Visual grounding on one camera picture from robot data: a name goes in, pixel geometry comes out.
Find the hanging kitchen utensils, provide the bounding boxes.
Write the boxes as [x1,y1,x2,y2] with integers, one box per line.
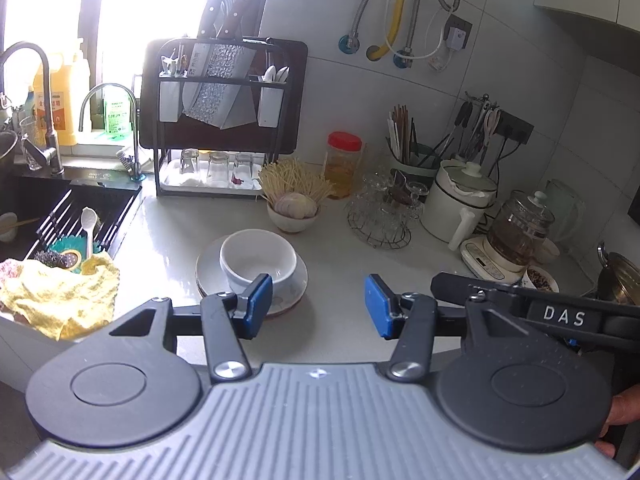
[431,92,503,166]

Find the small metal utensils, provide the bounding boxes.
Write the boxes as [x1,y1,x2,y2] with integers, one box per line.
[160,47,190,78]

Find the black dish rack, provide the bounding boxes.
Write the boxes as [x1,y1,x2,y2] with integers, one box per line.
[154,35,289,199]

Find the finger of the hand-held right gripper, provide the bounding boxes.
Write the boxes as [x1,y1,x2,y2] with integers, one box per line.
[431,272,533,321]

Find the steel pot with lid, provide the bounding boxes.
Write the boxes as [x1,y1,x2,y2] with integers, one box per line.
[597,241,640,307]

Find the glass kettle on white base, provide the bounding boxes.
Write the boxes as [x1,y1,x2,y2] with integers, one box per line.
[460,191,557,274]

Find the yellow gas hose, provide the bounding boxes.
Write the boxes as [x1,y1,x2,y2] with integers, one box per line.
[366,0,417,62]

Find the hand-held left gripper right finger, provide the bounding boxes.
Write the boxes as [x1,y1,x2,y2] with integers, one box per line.
[365,274,551,381]

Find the black wall socket strip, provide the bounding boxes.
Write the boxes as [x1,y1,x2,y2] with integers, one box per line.
[492,109,535,145]

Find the dark brown cutting board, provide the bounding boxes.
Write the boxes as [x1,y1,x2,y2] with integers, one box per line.
[138,37,309,154]

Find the bundle of chopsticks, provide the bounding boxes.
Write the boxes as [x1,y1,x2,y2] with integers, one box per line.
[387,104,417,162]

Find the small white garlic bowl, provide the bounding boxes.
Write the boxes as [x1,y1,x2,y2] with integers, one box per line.
[267,202,321,235]

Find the black power cable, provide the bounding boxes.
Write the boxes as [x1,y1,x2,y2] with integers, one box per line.
[482,132,528,196]

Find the roll-up sink rack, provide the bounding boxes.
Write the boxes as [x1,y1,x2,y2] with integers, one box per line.
[31,187,139,262]

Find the red-lidded plastic jar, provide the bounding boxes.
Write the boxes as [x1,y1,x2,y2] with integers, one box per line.
[324,131,364,200]

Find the white plate faint leaf print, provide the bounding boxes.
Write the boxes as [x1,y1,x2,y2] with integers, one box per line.
[195,232,310,313]

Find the white long-handled spoon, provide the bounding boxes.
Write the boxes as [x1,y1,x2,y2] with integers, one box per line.
[79,207,99,259]

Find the wire cup rack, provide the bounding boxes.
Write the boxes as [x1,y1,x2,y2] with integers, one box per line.
[347,200,412,250]

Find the tall dark faucet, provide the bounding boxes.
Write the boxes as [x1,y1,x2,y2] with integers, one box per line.
[0,42,67,177]

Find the steel wool scrubber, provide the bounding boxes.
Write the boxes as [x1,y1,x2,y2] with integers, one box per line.
[34,252,81,272]

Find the green bottle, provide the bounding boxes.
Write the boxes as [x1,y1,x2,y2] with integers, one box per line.
[103,87,132,135]

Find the yellow dishcloth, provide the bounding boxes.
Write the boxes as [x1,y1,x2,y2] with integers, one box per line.
[0,251,122,342]

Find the window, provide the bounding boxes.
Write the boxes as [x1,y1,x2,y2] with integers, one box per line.
[0,0,273,146]

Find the chrome gooseneck faucet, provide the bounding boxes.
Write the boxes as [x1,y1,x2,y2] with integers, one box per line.
[78,83,144,182]

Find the white cable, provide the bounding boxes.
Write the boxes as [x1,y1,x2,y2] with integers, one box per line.
[386,0,460,62]

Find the yellow detergent jug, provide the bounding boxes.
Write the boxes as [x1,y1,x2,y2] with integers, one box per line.
[32,50,92,147]

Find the teal dish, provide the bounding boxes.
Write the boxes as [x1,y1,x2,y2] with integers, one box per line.
[46,236,102,274]

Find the set of upturned glass cups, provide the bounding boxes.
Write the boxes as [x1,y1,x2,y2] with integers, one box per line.
[350,170,431,241]

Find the clear drinking glass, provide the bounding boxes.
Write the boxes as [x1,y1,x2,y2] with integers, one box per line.
[232,152,256,186]
[178,147,201,186]
[206,151,230,187]

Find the grey kitchen knife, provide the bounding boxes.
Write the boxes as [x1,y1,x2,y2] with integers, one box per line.
[220,85,259,129]

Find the stainless steel bowl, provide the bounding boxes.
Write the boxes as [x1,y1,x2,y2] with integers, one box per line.
[0,130,19,187]

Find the person's right hand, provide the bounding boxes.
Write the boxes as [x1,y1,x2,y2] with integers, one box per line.
[595,384,640,458]

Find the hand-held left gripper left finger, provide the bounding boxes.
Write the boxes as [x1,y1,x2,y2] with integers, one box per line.
[107,274,273,385]

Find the white ceramic bowl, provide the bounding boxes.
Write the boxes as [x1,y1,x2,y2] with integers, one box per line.
[219,229,299,302]

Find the plain steel cleaver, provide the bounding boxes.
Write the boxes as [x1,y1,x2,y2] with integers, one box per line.
[181,0,230,120]

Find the wooden chopstick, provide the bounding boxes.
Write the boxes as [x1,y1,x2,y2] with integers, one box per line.
[0,217,42,237]

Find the black sink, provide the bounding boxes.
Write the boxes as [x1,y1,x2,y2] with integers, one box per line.
[0,174,144,281]

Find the garlic bulb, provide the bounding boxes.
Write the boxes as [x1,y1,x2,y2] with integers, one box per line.
[275,192,319,220]

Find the green translucent pitcher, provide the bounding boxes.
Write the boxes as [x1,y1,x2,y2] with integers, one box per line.
[542,179,587,247]

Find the small bowl of dried herbs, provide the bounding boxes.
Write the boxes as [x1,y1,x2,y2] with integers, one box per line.
[522,265,561,292]

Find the white utensil holder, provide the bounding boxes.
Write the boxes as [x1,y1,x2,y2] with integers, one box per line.
[257,85,281,129]
[158,77,182,123]

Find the white electric cooking pot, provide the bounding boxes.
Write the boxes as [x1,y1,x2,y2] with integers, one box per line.
[420,160,500,252]

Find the white wall alarm device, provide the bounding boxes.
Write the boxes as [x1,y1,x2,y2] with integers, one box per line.
[442,14,474,52]

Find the dark chopstick holder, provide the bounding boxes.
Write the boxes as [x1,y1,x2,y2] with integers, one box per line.
[390,142,442,182]

